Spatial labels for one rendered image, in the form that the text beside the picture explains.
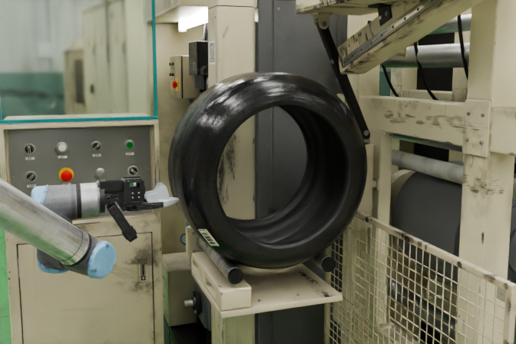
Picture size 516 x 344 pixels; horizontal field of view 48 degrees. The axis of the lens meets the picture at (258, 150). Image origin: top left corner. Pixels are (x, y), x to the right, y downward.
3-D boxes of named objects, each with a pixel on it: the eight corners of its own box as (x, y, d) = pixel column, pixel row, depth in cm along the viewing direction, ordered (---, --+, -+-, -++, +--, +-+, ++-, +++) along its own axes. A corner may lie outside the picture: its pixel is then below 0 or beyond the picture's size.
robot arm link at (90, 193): (81, 221, 146) (80, 213, 155) (101, 219, 147) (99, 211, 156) (81, 186, 145) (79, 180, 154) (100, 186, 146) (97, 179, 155)
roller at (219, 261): (195, 243, 187) (203, 231, 187) (206, 249, 188) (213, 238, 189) (225, 279, 154) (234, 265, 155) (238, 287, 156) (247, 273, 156)
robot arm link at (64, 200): (31, 219, 151) (29, 182, 149) (81, 216, 155) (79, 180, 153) (29, 229, 142) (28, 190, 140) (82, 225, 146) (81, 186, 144)
